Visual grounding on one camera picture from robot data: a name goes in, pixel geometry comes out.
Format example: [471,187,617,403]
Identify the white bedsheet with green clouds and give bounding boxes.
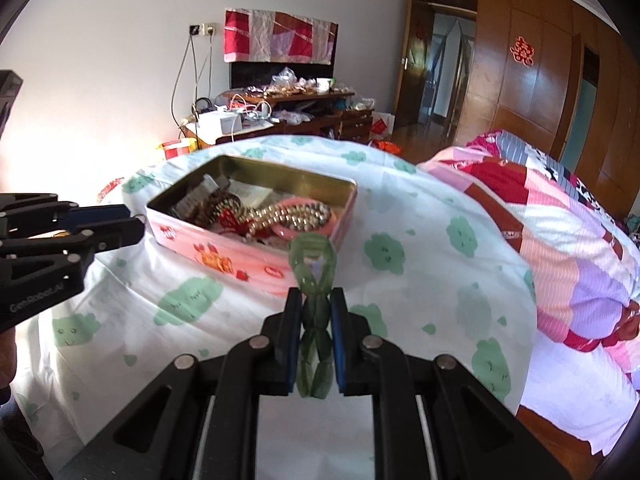
[12,135,538,480]

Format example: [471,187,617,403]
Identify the red paper wall decoration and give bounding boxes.
[510,36,535,66]

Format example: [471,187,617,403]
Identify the green jade bracelet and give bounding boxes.
[289,232,338,401]

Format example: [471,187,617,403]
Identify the wooden door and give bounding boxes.
[392,0,433,133]

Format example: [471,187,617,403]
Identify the person's left forearm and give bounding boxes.
[0,330,17,406]

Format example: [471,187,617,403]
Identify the red package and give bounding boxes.
[160,138,197,161]

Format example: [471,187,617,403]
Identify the pearl bracelet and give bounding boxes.
[245,202,331,233]

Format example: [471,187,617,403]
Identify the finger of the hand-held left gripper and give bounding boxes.
[0,218,147,262]
[0,191,135,239]

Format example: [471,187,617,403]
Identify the red and white cloth cover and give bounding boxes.
[223,7,338,65]

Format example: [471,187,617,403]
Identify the pink bangle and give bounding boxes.
[272,199,333,239]

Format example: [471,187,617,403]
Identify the black television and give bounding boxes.
[230,60,335,90]

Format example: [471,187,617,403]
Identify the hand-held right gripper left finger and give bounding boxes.
[60,287,303,480]

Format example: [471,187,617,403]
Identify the wooden wardrobe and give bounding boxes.
[470,0,640,221]

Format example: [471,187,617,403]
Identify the red knot coin charm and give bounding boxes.
[217,210,251,236]

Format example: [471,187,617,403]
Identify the wooden desk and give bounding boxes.
[215,87,376,143]

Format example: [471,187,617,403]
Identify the patchwork quilt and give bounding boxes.
[417,130,640,456]

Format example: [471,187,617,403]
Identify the red and white paper bag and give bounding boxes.
[371,111,396,137]

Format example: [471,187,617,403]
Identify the hanging cables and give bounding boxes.
[170,35,213,126]

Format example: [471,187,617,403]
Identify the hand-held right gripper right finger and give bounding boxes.
[327,287,571,480]

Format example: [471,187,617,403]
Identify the white box appliance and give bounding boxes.
[197,111,243,136]

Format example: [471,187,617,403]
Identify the pink tin box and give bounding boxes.
[145,154,358,296]

